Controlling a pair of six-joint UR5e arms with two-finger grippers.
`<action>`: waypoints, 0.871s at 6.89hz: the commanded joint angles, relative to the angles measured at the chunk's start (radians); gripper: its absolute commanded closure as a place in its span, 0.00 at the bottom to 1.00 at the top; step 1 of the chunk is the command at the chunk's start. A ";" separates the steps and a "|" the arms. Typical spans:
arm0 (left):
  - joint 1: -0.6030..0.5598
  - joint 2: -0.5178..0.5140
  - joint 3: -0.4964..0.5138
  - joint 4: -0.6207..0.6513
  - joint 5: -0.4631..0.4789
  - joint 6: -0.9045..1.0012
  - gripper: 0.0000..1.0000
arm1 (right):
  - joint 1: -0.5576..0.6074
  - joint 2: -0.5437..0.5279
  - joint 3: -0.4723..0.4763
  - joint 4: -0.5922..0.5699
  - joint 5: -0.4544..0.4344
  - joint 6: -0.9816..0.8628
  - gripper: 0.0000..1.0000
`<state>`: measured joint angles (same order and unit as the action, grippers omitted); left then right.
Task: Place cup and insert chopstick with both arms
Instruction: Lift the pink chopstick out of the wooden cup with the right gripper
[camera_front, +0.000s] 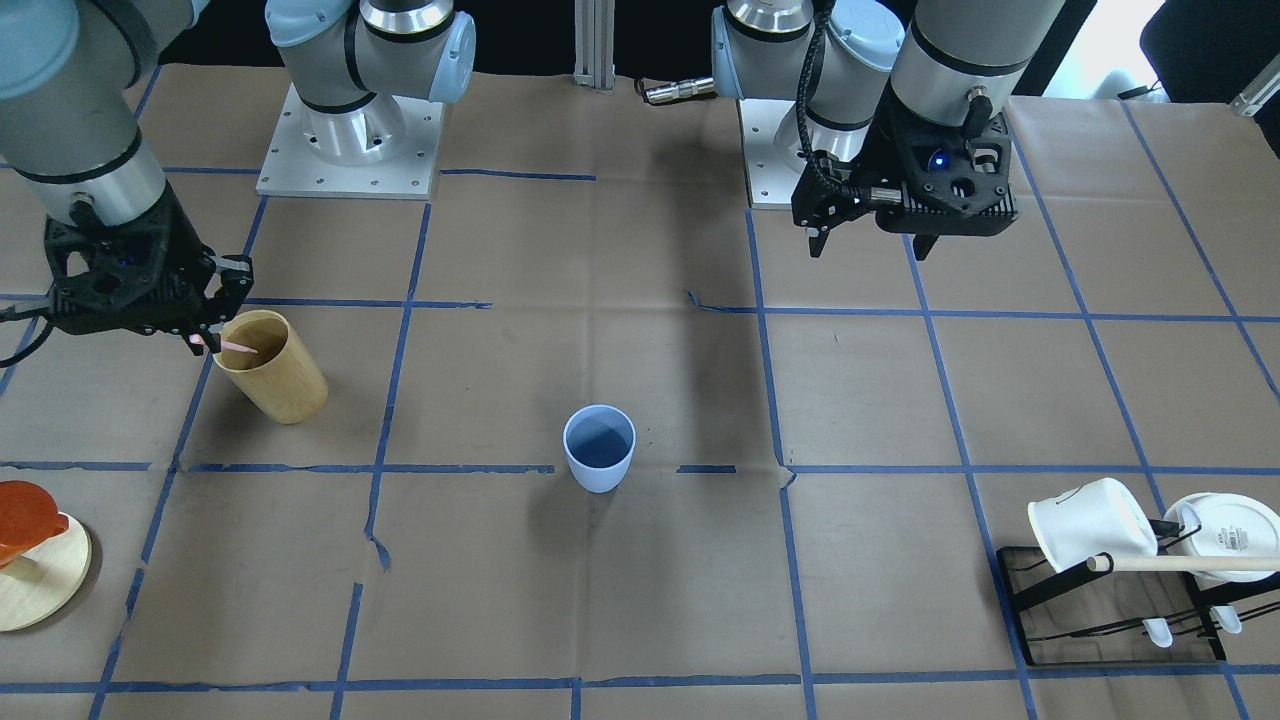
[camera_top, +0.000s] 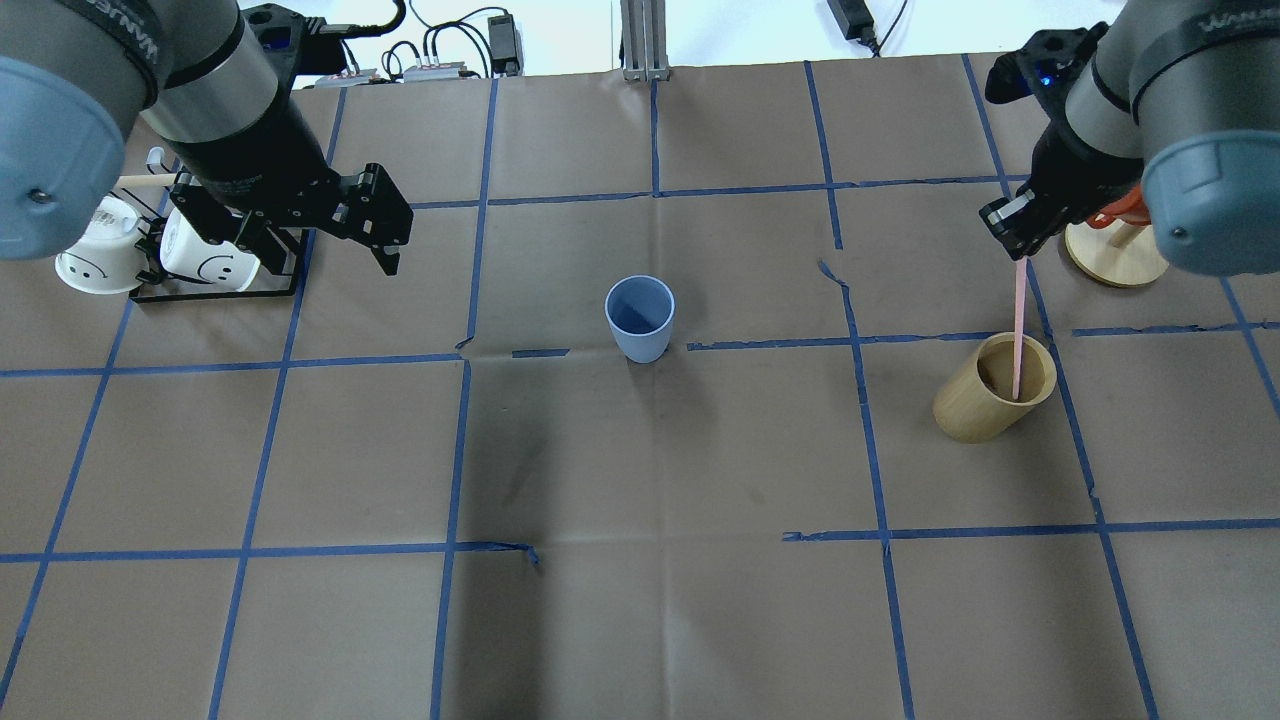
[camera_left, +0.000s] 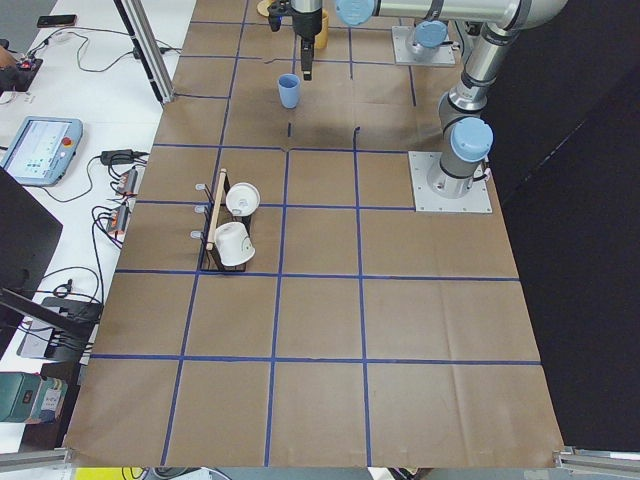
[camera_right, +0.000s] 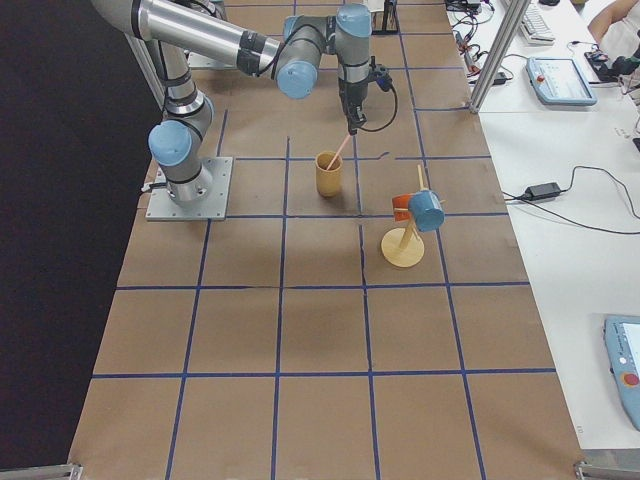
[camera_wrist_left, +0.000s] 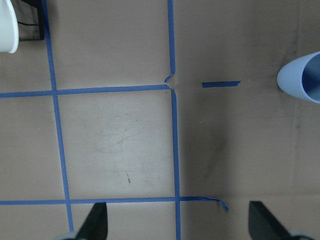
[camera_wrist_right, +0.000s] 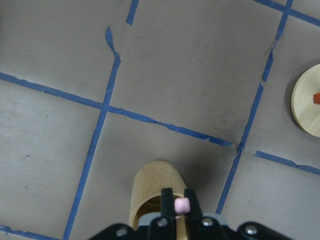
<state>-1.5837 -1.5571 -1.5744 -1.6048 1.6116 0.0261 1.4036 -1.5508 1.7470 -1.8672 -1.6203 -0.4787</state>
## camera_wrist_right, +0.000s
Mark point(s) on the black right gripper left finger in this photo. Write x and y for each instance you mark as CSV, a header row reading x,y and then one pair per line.
x,y
164,226

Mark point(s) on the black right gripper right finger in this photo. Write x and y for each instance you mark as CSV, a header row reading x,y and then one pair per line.
x,y
201,226

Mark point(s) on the round wooden cup stand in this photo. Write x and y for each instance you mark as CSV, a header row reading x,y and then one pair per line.
x,y
305,111

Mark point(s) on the orange cup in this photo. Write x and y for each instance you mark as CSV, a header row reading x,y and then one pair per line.
x,y
316,98

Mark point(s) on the bamboo cylinder holder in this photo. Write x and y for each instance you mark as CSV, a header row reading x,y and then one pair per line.
x,y
148,183

